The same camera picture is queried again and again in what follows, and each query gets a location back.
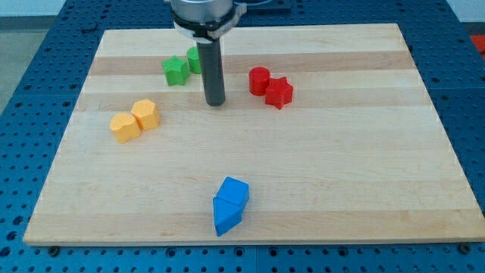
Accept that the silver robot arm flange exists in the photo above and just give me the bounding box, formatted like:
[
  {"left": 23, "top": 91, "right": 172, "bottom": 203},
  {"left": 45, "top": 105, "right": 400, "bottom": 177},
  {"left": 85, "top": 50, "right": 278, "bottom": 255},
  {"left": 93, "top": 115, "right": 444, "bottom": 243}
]
[{"left": 170, "top": 0, "right": 247, "bottom": 43}]

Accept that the red star block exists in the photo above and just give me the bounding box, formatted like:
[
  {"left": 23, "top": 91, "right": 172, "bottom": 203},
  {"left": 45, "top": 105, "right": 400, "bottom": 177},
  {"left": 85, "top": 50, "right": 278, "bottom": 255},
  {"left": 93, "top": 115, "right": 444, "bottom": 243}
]
[{"left": 264, "top": 77, "right": 293, "bottom": 110}]

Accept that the green star block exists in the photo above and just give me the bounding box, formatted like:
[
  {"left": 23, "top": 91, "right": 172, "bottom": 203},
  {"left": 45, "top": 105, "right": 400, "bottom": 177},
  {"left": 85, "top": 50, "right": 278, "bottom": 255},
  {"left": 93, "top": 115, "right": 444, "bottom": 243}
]
[{"left": 161, "top": 55, "right": 190, "bottom": 86}]

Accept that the blue cube block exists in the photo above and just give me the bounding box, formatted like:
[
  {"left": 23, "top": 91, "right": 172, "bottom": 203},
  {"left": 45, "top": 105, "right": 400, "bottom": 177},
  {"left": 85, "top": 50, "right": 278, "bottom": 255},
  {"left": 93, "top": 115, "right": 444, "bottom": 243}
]
[{"left": 214, "top": 177, "right": 249, "bottom": 218}]

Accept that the red cylinder block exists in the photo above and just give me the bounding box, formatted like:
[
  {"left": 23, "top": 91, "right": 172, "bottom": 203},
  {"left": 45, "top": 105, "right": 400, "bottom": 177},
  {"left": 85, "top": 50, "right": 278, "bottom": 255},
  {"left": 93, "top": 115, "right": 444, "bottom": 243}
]
[{"left": 249, "top": 67, "right": 271, "bottom": 96}]

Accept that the blue triangle block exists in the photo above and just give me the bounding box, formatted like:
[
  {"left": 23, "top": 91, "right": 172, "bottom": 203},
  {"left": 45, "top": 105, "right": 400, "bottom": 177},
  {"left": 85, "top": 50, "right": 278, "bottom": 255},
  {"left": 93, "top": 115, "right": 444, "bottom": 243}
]
[{"left": 213, "top": 197, "right": 244, "bottom": 237}]

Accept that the light wooden board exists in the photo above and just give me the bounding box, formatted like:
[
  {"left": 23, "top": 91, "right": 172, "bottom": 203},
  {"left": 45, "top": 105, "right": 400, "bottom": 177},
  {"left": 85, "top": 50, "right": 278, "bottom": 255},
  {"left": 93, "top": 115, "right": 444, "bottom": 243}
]
[{"left": 23, "top": 24, "right": 484, "bottom": 246}]

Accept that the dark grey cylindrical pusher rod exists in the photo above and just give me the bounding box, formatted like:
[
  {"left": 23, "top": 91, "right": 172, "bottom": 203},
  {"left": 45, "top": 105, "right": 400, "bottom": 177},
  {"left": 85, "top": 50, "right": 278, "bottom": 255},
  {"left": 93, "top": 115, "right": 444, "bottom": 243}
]
[{"left": 197, "top": 39, "right": 226, "bottom": 107}]

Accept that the green cylinder block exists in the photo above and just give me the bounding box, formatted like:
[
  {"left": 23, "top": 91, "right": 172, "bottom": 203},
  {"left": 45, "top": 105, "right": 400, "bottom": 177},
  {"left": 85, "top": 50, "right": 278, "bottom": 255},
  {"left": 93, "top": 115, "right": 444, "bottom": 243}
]
[{"left": 186, "top": 46, "right": 202, "bottom": 74}]

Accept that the yellow hexagon block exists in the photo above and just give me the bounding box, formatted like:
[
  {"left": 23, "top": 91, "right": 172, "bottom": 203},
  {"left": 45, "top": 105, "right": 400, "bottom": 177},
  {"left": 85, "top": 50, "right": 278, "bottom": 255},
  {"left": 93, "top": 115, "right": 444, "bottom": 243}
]
[{"left": 131, "top": 99, "right": 161, "bottom": 130}]

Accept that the yellow heart block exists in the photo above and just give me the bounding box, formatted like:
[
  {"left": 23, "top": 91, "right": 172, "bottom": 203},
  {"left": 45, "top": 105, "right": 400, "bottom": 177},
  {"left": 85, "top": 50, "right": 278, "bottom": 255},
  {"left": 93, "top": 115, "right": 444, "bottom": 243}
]
[{"left": 109, "top": 113, "right": 141, "bottom": 143}]

